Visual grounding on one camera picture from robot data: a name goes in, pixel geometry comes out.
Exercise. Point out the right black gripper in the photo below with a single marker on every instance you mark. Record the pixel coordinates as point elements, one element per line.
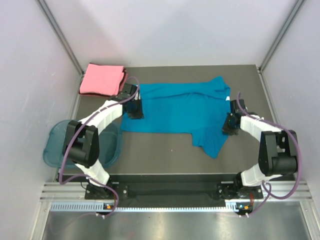
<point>225,130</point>

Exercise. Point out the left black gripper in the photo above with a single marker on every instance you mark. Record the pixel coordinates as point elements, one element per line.
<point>139,114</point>

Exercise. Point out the blue t shirt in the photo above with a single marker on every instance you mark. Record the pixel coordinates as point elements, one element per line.
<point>199,109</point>

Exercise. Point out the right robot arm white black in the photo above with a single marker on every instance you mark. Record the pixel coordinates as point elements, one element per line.
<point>277,155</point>

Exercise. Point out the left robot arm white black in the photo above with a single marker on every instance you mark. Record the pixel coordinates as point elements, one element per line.
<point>81,142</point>

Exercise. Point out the blue translucent plastic bin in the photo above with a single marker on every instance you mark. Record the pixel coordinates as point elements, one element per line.
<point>110,145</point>

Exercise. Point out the pink folded t shirt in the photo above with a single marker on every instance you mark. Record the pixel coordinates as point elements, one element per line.
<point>103,68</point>

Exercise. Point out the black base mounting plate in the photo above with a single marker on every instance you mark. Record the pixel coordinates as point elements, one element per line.
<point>155,190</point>

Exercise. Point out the grey slotted cable duct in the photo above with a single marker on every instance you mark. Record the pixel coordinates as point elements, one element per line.
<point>102,207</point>

